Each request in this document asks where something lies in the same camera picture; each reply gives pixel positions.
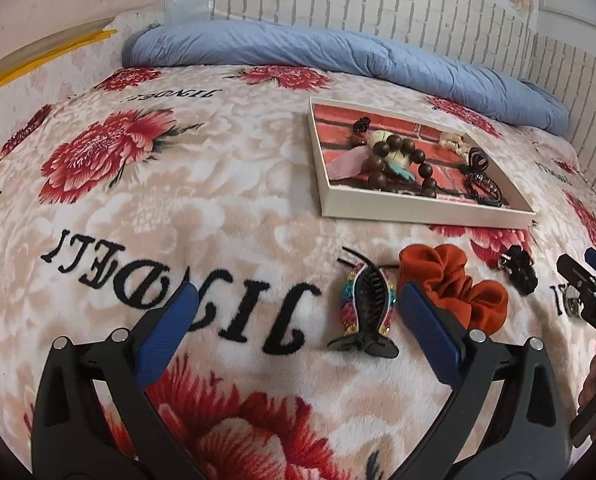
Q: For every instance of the board with yellow tape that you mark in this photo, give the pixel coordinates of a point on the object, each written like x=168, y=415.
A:
x=43, y=55

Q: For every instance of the cream tray with brick lining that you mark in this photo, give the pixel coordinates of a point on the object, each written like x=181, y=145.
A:
x=423, y=210

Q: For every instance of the orange fabric scrunchie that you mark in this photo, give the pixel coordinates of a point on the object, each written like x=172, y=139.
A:
x=448, y=285

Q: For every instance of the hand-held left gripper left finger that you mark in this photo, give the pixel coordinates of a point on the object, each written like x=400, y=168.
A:
x=170, y=322

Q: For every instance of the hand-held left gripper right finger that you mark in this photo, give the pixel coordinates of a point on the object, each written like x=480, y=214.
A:
x=428, y=325

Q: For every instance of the black plastic hair claw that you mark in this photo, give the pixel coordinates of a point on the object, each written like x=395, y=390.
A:
x=360, y=127

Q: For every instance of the silver white bangle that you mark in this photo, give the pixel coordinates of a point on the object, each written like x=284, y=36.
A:
x=573, y=305

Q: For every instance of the rolled blue duvet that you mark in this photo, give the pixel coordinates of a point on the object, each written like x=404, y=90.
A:
x=328, y=50

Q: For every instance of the rainbow beaded hair claw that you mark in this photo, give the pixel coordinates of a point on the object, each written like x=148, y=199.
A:
x=350, y=305

